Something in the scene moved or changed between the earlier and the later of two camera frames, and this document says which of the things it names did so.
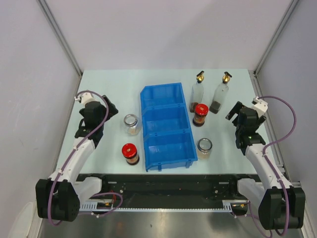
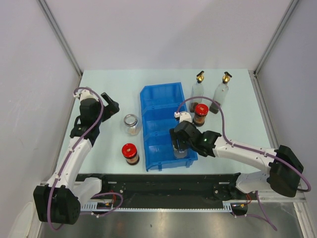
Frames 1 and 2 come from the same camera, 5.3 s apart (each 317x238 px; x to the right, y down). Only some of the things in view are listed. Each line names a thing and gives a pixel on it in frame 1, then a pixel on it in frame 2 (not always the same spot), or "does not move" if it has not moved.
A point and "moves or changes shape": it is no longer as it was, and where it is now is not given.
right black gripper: [236, 109] to [174, 137]
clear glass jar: [132, 124] does not move
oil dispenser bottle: [197, 92] does not move
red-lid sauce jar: [129, 151] does not move
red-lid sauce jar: [201, 110] does not move
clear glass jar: [204, 146] moves or changes shape
